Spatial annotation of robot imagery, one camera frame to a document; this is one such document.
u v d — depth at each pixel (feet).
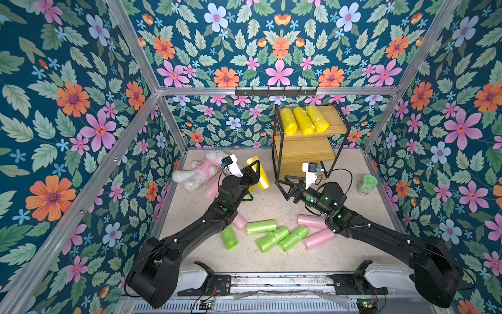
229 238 2.67
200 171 3.23
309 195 2.10
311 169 2.09
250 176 2.22
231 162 2.25
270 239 2.72
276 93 3.03
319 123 2.55
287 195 2.08
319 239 2.71
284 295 2.37
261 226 2.82
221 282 2.44
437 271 1.33
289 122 2.51
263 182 2.42
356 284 2.11
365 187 3.08
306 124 2.55
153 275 1.33
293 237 2.69
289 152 2.97
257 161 2.45
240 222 2.91
